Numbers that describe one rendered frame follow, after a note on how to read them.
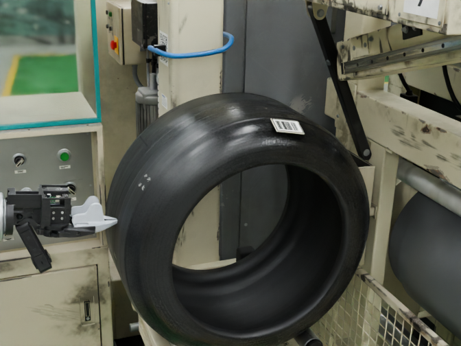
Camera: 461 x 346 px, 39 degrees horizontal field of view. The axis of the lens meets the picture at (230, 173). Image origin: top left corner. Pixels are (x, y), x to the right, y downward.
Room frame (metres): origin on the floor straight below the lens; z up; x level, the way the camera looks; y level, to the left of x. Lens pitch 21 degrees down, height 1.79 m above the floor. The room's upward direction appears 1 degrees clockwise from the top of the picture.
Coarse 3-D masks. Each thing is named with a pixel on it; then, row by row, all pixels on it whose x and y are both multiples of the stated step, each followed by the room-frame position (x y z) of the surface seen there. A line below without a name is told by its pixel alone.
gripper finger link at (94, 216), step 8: (88, 208) 1.14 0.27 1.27; (96, 208) 1.14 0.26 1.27; (80, 216) 1.13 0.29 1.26; (88, 216) 1.14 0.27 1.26; (96, 216) 1.14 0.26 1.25; (80, 224) 1.13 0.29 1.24; (88, 224) 1.13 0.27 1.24; (96, 224) 1.14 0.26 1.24; (104, 224) 1.15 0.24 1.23; (112, 224) 1.16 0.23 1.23; (96, 232) 1.13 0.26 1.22
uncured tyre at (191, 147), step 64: (192, 128) 1.20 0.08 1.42; (256, 128) 1.18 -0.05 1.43; (320, 128) 1.26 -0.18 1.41; (128, 192) 1.17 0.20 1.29; (192, 192) 1.11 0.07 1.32; (320, 192) 1.48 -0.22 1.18; (128, 256) 1.10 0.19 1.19; (256, 256) 1.46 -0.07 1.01; (320, 256) 1.40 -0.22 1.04; (192, 320) 1.11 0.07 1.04; (256, 320) 1.31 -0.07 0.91
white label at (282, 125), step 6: (276, 120) 1.21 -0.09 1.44; (282, 120) 1.21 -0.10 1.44; (288, 120) 1.22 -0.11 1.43; (276, 126) 1.19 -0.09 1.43; (282, 126) 1.19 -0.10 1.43; (288, 126) 1.20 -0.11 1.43; (294, 126) 1.21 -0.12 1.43; (288, 132) 1.18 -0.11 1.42; (294, 132) 1.19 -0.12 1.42; (300, 132) 1.19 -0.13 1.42
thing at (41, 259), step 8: (24, 224) 1.10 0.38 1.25; (24, 232) 1.09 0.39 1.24; (32, 232) 1.10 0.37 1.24; (24, 240) 1.09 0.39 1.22; (32, 240) 1.10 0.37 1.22; (32, 248) 1.10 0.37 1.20; (40, 248) 1.10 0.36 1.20; (32, 256) 1.10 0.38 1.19; (40, 256) 1.10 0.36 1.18; (48, 256) 1.12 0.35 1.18; (40, 264) 1.10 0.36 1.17; (48, 264) 1.11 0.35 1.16; (40, 272) 1.10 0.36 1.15
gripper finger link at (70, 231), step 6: (66, 228) 1.11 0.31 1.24; (72, 228) 1.11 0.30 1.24; (78, 228) 1.12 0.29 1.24; (84, 228) 1.12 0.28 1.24; (90, 228) 1.13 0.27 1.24; (60, 234) 1.09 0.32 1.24; (66, 234) 1.10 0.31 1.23; (72, 234) 1.10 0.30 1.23; (78, 234) 1.11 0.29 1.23; (84, 234) 1.11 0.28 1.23; (90, 234) 1.12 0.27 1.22
